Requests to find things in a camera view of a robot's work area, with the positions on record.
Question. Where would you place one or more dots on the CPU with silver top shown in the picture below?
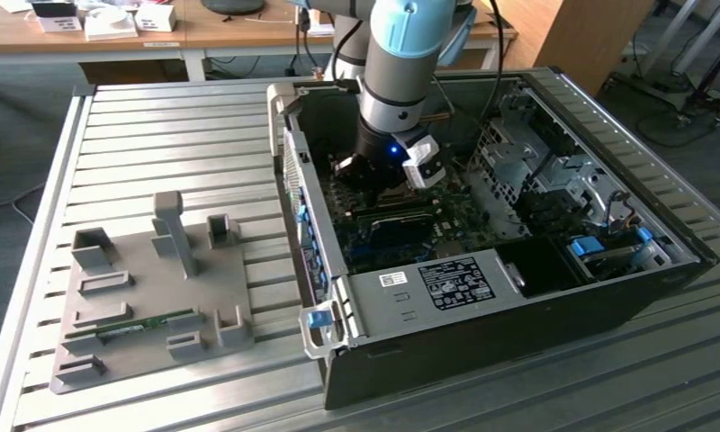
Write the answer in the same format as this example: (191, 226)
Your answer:
(395, 194)

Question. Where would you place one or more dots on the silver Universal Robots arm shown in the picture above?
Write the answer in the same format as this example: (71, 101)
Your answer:
(396, 81)

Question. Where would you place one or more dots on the CPU socket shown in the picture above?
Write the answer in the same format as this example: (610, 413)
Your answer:
(404, 203)

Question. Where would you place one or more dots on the black expansion card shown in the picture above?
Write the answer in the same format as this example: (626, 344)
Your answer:
(396, 229)

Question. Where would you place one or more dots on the green motherboard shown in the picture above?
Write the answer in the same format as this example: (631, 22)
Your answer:
(456, 211)

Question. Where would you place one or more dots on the grey metal drive cage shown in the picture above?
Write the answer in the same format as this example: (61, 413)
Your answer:
(510, 162)

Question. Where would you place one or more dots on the small white barcode sticker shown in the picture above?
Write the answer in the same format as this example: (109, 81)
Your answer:
(392, 278)

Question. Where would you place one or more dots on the black printed label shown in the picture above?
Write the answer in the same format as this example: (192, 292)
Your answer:
(456, 283)

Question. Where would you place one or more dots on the grey power supply unit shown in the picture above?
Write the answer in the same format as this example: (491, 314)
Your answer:
(372, 310)

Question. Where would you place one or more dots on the wooden desk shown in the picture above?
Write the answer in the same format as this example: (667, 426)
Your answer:
(228, 36)

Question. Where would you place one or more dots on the blue disk carrier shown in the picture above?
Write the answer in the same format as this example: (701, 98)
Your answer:
(585, 248)

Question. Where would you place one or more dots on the dark grey round object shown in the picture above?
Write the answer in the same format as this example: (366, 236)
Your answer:
(234, 5)

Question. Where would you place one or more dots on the grey parts rack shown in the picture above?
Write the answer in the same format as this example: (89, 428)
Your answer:
(156, 288)

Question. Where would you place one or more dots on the wooden cabinet panel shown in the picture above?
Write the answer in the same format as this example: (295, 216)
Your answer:
(589, 45)

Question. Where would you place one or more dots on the small blue latch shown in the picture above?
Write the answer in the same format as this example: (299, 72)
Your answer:
(645, 235)

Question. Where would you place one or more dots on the equipment stand black base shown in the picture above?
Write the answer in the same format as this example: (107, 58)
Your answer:
(642, 87)

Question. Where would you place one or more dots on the white box with print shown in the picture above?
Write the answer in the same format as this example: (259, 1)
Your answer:
(156, 20)

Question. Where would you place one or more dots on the black open PC case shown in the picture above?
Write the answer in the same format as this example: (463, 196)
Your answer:
(516, 360)

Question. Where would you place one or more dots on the white box round opening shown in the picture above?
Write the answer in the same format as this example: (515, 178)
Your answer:
(111, 31)

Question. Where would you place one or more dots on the green RAM stick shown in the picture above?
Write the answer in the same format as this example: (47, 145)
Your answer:
(135, 327)

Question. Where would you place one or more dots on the white box black screen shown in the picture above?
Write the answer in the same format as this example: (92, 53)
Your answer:
(60, 22)

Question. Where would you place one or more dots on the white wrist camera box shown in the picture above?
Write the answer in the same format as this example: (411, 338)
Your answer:
(423, 173)

